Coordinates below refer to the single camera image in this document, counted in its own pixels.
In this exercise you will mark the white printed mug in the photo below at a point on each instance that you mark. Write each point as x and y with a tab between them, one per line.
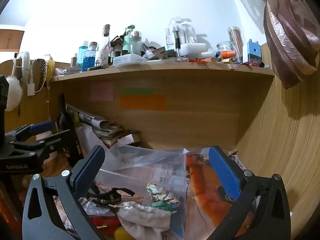
103	58

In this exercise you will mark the brown patterned headband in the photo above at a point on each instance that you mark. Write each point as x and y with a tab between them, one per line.
43	75

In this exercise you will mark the white floral scrunchie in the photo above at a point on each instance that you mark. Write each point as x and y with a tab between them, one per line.
160	192

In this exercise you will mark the glass jar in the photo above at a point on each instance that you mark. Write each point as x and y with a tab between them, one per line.
226	46

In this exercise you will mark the mint green spray bottle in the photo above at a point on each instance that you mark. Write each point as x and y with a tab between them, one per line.
128	41

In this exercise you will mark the glass bottle with blue beads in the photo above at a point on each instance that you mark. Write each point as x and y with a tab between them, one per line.
89	60

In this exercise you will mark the stack of papers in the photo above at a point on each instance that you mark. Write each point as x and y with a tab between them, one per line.
105	130

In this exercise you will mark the cardboard tube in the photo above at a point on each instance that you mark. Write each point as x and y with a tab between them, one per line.
74	60

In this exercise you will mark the black lace band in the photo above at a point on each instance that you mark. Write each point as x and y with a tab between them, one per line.
112	195

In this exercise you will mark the silver cap bottle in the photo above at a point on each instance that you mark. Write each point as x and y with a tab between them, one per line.
136	42

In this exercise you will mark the dark wine bottle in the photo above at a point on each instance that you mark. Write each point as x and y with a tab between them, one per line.
62	112

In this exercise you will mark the brown tube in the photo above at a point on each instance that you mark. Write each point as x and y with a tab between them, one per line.
98	67

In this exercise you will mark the orange sticky note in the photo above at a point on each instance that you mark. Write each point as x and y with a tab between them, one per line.
142	103

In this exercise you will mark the wooden cabinet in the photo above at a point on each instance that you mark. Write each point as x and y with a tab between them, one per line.
10	38

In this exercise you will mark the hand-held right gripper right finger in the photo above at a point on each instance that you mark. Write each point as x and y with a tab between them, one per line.
225	173

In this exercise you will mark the white plastic tray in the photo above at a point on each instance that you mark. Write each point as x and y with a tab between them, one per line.
128	60

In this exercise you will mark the pink sticky note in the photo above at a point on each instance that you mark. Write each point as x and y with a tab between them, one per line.
102	91

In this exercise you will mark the white plastic container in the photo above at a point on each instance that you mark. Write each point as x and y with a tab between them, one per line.
192	49

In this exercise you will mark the yellow sponge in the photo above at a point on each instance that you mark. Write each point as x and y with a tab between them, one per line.
121	233

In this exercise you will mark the foil top glass bottle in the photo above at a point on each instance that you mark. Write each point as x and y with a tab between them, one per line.
106	36

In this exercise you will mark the clear pump bottle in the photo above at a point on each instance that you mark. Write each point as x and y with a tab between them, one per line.
171	36

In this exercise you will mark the white fluffy pompom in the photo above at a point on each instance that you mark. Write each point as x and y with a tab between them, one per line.
13	95

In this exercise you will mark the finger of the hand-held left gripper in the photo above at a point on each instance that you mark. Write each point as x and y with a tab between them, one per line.
58	140
40	127

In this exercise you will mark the red packet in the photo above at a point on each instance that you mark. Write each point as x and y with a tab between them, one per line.
106	222

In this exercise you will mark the white fluffy headband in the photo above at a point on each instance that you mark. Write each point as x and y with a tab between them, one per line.
25	62

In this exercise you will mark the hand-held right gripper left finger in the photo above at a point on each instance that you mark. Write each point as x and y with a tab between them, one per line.
87	171

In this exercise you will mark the orange printed magazine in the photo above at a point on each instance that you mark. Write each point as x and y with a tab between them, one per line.
200	180

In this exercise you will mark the blue plastic box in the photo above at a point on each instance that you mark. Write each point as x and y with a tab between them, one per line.
253	52

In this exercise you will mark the orange cap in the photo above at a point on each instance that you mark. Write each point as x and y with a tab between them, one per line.
228	54

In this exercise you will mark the clear plastic box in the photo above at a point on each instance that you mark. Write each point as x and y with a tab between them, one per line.
150	162

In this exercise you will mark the teal green cloth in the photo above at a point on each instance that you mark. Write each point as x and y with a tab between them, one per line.
162	207

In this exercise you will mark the pink hanging scarf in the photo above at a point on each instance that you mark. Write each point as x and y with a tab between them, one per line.
287	37

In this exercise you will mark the yellow cloth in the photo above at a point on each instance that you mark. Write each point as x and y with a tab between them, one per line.
51	65

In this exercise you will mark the white tag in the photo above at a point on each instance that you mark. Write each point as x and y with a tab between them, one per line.
30	90

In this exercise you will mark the teal liquid bottle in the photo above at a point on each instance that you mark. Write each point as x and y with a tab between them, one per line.
82	52

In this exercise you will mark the tall clear canister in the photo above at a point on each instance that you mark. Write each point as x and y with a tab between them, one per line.
236	38

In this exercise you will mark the wooden shelf unit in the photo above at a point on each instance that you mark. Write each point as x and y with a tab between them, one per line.
187	73

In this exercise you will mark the green sticky note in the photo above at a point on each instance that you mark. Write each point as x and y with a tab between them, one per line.
137	91

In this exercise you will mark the clear plastic bottle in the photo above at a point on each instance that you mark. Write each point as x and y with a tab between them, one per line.
189	33

